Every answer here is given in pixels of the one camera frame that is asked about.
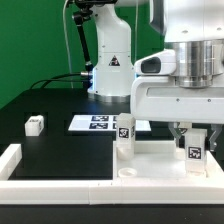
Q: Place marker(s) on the white U-shaped fence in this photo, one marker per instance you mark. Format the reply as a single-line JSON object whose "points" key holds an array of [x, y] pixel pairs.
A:
{"points": [[118, 190]]}

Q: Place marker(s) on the white square table top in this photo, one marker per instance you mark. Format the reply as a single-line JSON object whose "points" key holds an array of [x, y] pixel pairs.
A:
{"points": [[163, 160]]}

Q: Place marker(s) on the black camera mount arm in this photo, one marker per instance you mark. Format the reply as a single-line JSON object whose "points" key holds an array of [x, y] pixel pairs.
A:
{"points": [[80, 17]]}

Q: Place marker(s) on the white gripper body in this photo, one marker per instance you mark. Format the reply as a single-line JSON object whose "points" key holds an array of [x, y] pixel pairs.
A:
{"points": [[157, 99]]}

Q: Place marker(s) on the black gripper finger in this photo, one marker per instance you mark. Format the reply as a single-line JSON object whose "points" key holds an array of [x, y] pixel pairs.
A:
{"points": [[216, 130], [175, 131]]}

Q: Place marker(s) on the white marker base plate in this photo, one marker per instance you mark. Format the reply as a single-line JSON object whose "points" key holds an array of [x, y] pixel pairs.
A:
{"points": [[102, 123]]}

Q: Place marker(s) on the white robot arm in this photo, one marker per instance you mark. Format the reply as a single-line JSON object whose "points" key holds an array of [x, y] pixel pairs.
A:
{"points": [[185, 81]]}

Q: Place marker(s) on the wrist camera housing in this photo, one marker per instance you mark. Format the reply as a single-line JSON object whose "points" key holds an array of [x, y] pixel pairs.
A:
{"points": [[161, 63]]}

